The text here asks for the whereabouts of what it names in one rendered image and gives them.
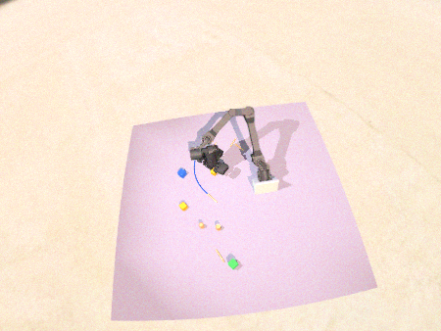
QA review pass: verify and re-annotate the blue cube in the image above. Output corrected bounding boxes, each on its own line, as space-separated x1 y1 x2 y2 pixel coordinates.
177 168 186 178

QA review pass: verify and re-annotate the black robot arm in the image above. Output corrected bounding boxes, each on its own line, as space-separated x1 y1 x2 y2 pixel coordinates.
189 106 271 182

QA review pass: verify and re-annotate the green block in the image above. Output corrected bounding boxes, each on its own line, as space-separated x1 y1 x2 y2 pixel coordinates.
228 259 238 270

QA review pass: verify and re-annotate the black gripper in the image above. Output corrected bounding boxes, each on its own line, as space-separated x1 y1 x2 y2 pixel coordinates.
197 153 229 175

